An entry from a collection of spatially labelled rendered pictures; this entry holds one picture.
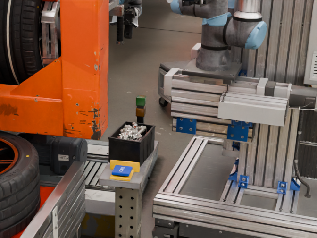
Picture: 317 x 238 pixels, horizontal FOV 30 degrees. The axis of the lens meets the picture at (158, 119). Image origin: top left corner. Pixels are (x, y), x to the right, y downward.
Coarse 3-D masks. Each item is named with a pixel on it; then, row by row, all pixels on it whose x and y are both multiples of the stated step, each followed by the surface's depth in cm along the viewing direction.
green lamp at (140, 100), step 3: (138, 96) 261; (141, 96) 261; (144, 96) 261; (138, 99) 260; (141, 99) 259; (144, 99) 259; (138, 102) 260; (141, 102) 260; (144, 102) 260; (138, 105) 261; (141, 105) 260; (144, 105) 261
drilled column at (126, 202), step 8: (120, 192) 248; (128, 192) 247; (136, 192) 247; (120, 200) 249; (128, 200) 249; (136, 200) 248; (120, 208) 251; (128, 208) 250; (136, 208) 249; (120, 216) 254; (128, 216) 251; (136, 216) 251; (120, 224) 253; (128, 224) 253; (136, 224) 252; (120, 232) 255; (128, 232) 254; (136, 232) 254
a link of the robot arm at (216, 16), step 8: (216, 0) 209; (224, 0) 210; (200, 8) 213; (208, 8) 212; (216, 8) 210; (224, 8) 211; (200, 16) 216; (208, 16) 213; (216, 16) 211; (224, 16) 212; (208, 24) 215; (216, 24) 212; (224, 24) 214
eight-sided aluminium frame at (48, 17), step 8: (48, 8) 271; (56, 8) 269; (48, 16) 267; (56, 16) 269; (48, 24) 273; (56, 24) 270; (48, 32) 274; (56, 32) 272; (48, 40) 275; (56, 40) 273; (48, 48) 276; (56, 48) 274; (48, 56) 275; (56, 56) 275; (48, 64) 276
